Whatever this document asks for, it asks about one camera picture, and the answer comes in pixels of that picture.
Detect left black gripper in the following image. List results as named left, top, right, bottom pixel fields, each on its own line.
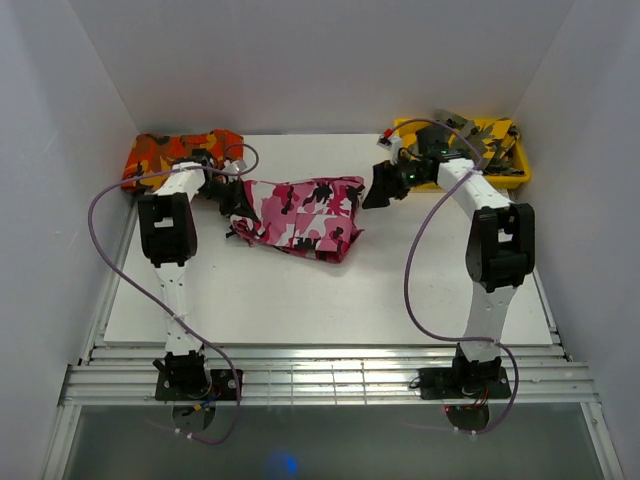
left=196, top=178, right=258, bottom=225

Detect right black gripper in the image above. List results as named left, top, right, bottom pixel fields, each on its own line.
left=361, top=156, right=431, bottom=210

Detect pink camouflage trousers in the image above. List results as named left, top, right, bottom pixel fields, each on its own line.
left=229, top=176, right=365, bottom=264

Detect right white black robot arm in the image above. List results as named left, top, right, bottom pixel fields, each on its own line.
left=363, top=121, right=535, bottom=398

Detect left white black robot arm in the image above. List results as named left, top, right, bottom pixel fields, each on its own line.
left=138, top=153, right=227, bottom=400

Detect orange camouflage folded trousers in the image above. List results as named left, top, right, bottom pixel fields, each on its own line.
left=121, top=129, right=244, bottom=194

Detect green yellow camouflage trousers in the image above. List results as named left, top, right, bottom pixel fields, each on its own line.
left=402, top=108, right=522, bottom=177

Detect yellow plastic bin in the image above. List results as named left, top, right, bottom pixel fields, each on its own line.
left=393, top=112, right=531, bottom=190

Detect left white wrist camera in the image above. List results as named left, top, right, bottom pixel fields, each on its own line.
left=224, top=159, right=247, bottom=175

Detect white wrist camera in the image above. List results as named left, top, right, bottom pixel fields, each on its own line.
left=377, top=129, right=403, bottom=156
left=224, top=159, right=247, bottom=175

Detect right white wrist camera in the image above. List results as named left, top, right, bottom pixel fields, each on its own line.
left=377, top=129, right=403, bottom=156

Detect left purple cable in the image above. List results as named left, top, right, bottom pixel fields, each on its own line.
left=87, top=143, right=261, bottom=446

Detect purple cable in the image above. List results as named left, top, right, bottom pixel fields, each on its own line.
left=87, top=143, right=261, bottom=446
left=382, top=117, right=520, bottom=437

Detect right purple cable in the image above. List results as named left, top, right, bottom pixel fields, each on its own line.
left=382, top=117, right=520, bottom=437

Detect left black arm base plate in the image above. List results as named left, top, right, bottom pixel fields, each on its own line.
left=154, top=369, right=244, bottom=402

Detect aluminium rail frame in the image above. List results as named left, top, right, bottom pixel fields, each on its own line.
left=43, top=295, right=623, bottom=479

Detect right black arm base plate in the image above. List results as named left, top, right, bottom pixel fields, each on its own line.
left=409, top=367, right=511, bottom=400

